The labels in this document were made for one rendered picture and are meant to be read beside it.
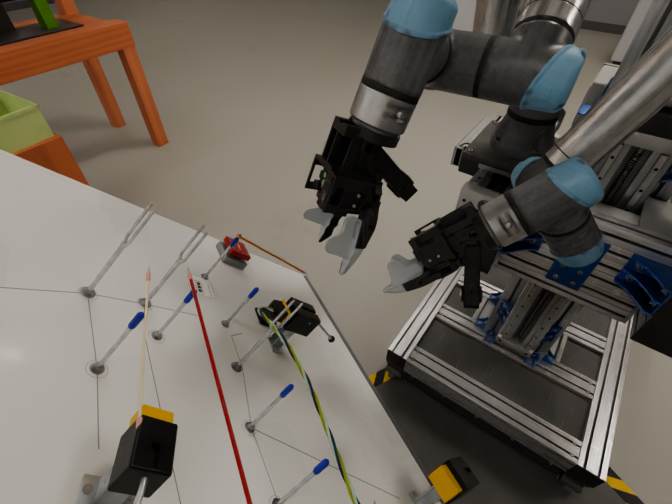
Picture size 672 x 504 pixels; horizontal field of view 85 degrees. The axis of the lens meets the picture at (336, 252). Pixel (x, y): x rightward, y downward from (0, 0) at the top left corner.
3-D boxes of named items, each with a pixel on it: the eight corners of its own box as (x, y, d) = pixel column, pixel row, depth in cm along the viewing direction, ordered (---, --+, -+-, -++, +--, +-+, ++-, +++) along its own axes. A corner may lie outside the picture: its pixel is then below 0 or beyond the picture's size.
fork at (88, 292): (79, 285, 45) (143, 198, 42) (95, 289, 46) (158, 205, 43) (79, 296, 43) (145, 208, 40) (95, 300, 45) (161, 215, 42)
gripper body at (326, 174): (302, 190, 53) (329, 107, 48) (351, 197, 58) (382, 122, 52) (322, 218, 48) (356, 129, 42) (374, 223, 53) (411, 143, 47)
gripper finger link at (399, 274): (370, 269, 68) (413, 246, 64) (387, 296, 68) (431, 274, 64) (365, 275, 65) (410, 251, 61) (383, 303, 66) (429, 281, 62)
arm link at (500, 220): (524, 229, 61) (531, 242, 53) (498, 242, 63) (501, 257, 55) (501, 190, 60) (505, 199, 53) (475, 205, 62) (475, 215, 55)
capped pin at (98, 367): (101, 362, 39) (146, 307, 37) (106, 373, 38) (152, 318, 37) (87, 363, 38) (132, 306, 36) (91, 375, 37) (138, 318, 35)
